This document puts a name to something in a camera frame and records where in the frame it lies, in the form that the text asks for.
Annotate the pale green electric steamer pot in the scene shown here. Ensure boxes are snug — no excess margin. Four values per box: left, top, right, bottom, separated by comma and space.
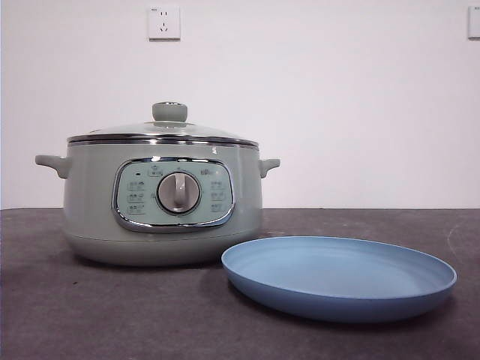
35, 144, 281, 268

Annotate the glass lid with green knob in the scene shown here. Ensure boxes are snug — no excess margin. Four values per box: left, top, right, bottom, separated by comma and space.
67, 100, 260, 146

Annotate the blue round plate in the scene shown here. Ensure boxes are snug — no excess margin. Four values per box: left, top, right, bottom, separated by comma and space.
220, 235, 458, 324

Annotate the white wall socket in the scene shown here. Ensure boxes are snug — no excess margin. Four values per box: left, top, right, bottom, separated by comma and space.
148, 6, 182, 41

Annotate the white wall switch plate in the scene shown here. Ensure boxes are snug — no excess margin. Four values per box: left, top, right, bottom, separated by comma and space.
467, 6, 480, 40

